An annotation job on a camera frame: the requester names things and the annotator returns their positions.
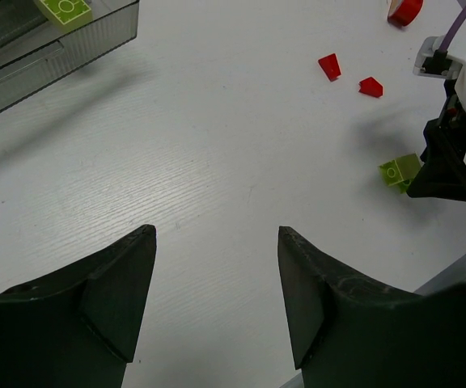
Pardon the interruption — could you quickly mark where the large red lego brick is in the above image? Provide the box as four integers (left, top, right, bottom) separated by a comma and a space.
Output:
387, 0, 424, 28

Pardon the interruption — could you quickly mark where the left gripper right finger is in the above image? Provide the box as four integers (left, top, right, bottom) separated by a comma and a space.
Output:
277, 226, 466, 387

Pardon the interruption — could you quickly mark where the small red lego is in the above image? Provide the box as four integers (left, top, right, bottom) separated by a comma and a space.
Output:
318, 53, 341, 82
359, 77, 383, 99

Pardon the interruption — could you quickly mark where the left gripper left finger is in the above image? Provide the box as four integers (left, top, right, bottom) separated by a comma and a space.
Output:
0, 225, 156, 387

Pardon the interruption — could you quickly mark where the yellow square lego brick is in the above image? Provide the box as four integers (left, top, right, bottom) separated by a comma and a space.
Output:
33, 0, 93, 33

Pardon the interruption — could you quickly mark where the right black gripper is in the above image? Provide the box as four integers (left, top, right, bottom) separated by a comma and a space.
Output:
406, 80, 466, 202

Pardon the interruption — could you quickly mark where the clear plastic drawer container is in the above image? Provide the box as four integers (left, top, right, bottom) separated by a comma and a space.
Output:
0, 1, 140, 113

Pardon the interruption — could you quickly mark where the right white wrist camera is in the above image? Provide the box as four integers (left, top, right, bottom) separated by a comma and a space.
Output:
413, 36, 466, 112

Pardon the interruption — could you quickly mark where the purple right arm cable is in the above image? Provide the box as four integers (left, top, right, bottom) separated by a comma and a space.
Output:
438, 0, 466, 52

